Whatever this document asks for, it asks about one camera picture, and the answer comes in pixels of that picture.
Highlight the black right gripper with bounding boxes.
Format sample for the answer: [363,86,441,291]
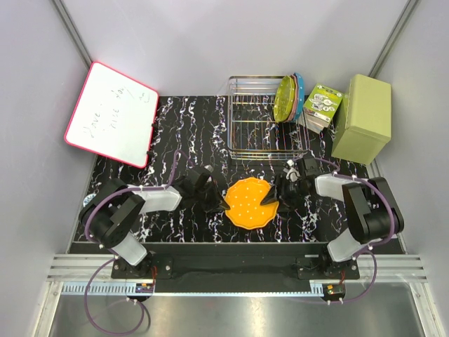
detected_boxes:
[260,173,309,213]

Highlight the orange polka dot plate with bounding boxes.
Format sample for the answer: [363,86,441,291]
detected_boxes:
[224,177,279,230]

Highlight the pink polka dot plate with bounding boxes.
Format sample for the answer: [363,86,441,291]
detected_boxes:
[287,74,299,121]

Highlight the green polka dot plate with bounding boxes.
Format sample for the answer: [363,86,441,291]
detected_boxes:
[273,75,295,123]

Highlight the blue polka dot plate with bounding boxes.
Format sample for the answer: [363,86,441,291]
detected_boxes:
[293,72,305,121]

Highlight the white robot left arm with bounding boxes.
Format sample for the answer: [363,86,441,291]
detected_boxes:
[79,166,231,278]

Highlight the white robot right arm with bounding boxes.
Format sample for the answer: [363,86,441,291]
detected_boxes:
[260,157,404,279]

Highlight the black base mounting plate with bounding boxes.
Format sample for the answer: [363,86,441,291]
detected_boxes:
[112,243,362,296]

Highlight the green printed cardboard box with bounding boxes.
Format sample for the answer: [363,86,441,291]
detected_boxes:
[303,84,343,133]

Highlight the pale green bin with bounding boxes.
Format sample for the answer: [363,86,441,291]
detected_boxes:
[331,74,391,165]

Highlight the blue white round container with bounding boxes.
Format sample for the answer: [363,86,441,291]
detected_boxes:
[83,193,96,207]

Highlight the pink framed whiteboard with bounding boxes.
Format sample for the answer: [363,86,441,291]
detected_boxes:
[64,62,159,169]

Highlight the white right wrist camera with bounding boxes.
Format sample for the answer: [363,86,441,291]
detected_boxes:
[283,159,300,183]

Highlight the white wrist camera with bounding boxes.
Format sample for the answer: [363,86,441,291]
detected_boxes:
[199,164,213,186]
[283,159,300,183]

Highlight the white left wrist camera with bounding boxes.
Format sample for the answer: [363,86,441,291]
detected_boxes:
[199,164,213,186]

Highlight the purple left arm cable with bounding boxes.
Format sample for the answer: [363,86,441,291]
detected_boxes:
[83,150,197,334]

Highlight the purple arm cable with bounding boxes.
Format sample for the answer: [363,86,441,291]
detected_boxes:
[83,150,197,334]
[290,157,396,305]

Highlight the metal wire dish rack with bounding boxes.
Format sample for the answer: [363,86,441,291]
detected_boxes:
[227,75,310,161]

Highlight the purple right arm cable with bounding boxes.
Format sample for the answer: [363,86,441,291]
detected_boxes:
[290,157,396,305]

